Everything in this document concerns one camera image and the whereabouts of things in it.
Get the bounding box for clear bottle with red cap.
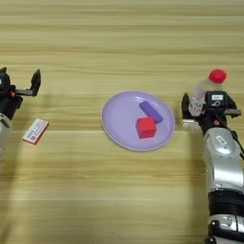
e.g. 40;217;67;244
182;68;228;132

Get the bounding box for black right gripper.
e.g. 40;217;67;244
181;91;242;134

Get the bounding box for purple round plate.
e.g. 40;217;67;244
100;91;176;152

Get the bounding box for purple rectangular block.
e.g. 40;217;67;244
138;100;164;125

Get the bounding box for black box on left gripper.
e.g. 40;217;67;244
0;71;12;98

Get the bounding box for small white red card box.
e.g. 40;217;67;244
22;118;51;146

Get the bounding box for red cube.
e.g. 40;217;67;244
135;116;157;139

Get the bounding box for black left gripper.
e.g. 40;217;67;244
0;66;42;121

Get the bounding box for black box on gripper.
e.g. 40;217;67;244
0;71;12;98
204;91;229;111

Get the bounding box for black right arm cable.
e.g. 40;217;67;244
222;114;244;158

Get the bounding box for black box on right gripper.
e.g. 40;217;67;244
204;91;229;111

